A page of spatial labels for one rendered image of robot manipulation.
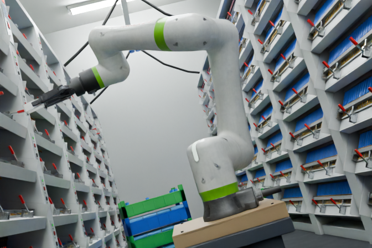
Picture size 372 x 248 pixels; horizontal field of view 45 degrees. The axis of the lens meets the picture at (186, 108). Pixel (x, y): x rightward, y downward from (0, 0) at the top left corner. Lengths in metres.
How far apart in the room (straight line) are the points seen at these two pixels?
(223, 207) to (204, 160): 0.15
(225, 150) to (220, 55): 0.34
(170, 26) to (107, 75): 0.40
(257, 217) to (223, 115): 0.39
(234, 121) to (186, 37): 0.33
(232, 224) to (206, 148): 0.24
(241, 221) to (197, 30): 0.59
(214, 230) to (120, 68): 0.75
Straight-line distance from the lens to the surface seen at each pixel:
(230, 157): 1.42
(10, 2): 2.60
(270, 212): 1.33
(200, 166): 1.38
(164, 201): 2.11
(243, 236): 1.29
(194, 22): 1.41
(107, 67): 1.73
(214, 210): 1.38
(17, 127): 1.86
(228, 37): 1.53
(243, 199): 1.40
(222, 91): 1.53
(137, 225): 2.09
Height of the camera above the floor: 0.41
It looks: 11 degrees up
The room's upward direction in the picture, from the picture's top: 16 degrees counter-clockwise
